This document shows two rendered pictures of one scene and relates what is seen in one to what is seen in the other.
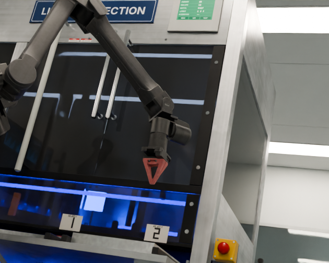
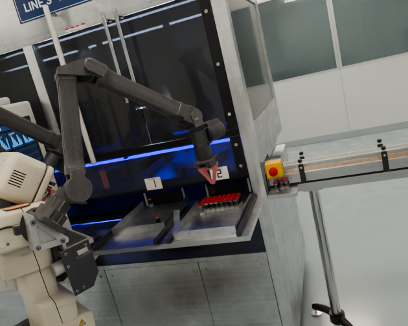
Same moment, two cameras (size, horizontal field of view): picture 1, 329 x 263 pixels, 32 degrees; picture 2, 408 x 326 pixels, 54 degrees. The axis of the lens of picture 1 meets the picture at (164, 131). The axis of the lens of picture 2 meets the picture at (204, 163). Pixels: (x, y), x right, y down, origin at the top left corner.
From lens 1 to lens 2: 90 cm
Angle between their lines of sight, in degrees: 34
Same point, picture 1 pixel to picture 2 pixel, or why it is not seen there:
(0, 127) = not seen: hidden behind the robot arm
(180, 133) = (217, 133)
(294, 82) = not seen: outside the picture
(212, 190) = (247, 129)
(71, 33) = (63, 22)
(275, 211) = not seen: outside the picture
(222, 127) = (236, 74)
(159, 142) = (204, 153)
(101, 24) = (108, 80)
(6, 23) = (1, 32)
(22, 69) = (78, 187)
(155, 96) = (184, 116)
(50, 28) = (72, 122)
